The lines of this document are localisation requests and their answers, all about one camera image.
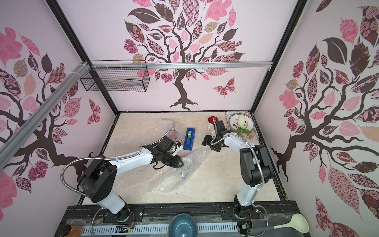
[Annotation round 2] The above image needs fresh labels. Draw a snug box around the brown jar black lid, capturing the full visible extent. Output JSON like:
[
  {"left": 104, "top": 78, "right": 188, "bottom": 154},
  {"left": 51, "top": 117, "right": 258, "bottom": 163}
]
[{"left": 60, "top": 224, "right": 84, "bottom": 237}]

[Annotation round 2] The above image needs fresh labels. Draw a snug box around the white green toy vegetable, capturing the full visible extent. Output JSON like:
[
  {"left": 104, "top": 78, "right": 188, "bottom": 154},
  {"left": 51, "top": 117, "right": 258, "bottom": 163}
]
[{"left": 235, "top": 115, "right": 251, "bottom": 135}]

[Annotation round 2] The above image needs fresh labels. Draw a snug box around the blue tape dispenser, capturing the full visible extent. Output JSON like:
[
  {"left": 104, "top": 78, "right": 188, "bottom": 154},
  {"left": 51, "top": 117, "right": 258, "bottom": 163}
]
[{"left": 183, "top": 128, "right": 195, "bottom": 151}]

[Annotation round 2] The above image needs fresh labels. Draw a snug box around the black wire basket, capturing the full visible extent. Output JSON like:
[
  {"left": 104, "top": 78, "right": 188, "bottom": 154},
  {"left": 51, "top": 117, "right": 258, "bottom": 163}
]
[{"left": 81, "top": 59, "right": 150, "bottom": 92}]

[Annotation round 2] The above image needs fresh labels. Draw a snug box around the left aluminium frame bar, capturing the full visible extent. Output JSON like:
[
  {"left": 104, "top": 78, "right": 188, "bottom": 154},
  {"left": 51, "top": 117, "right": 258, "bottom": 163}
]
[{"left": 1, "top": 62, "right": 89, "bottom": 169}]

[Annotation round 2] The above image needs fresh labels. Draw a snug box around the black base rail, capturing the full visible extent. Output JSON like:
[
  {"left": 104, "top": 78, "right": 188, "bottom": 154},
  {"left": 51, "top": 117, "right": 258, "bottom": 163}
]
[{"left": 54, "top": 201, "right": 300, "bottom": 237}]

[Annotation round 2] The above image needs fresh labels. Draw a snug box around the blue ceramic bowl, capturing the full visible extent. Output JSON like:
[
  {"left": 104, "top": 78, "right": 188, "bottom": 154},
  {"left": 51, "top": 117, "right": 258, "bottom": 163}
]
[{"left": 167, "top": 213, "right": 199, "bottom": 237}]

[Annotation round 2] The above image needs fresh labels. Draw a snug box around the white decorated plate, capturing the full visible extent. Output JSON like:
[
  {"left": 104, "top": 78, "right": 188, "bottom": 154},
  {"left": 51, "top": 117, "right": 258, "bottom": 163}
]
[{"left": 228, "top": 114, "right": 255, "bottom": 132}]

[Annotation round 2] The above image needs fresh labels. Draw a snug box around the rear aluminium frame bar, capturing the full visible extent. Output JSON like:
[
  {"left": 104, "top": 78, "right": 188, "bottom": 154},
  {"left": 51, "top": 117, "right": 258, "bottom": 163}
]
[{"left": 91, "top": 61, "right": 272, "bottom": 70}]

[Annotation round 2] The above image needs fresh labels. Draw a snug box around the white slotted cable duct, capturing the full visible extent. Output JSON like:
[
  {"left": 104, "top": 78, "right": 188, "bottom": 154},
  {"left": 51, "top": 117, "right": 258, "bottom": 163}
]
[{"left": 92, "top": 222, "right": 238, "bottom": 237}]

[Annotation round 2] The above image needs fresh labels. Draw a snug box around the lavender mug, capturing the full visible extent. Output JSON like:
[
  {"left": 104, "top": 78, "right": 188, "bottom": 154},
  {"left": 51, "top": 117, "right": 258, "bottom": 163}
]
[{"left": 181, "top": 158, "right": 193, "bottom": 175}]

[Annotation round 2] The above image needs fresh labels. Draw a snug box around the cream ladle grey handle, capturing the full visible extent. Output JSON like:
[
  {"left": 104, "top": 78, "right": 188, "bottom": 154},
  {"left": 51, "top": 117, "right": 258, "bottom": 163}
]
[{"left": 245, "top": 214, "right": 310, "bottom": 235}]

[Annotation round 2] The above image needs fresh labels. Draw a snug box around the aluminium frame bar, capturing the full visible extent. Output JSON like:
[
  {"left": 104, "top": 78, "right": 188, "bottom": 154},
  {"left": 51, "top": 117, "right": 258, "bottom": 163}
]
[
  {"left": 1, "top": 62, "right": 89, "bottom": 169},
  {"left": 91, "top": 61, "right": 272, "bottom": 70}
]

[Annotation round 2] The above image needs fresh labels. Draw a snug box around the left metal flex conduit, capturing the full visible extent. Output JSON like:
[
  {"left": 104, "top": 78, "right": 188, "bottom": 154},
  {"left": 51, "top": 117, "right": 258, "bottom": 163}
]
[{"left": 60, "top": 128, "right": 178, "bottom": 198}]

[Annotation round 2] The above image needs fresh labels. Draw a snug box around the white mug red interior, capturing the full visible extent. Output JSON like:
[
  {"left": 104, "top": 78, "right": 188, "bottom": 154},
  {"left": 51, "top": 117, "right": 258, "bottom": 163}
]
[{"left": 208, "top": 116, "right": 219, "bottom": 131}]

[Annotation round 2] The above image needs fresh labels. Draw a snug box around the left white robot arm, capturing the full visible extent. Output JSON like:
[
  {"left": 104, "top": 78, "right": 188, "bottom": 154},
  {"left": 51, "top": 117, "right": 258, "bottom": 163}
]
[{"left": 78, "top": 136, "right": 184, "bottom": 222}]

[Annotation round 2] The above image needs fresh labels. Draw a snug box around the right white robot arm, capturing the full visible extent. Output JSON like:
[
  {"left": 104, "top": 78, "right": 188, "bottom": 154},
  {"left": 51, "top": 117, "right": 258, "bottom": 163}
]
[{"left": 202, "top": 119, "right": 273, "bottom": 218}]

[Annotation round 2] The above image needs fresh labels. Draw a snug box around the floral placemat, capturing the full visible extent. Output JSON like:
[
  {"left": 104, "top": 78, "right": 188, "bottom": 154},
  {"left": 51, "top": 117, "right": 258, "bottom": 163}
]
[{"left": 225, "top": 112, "right": 259, "bottom": 141}]

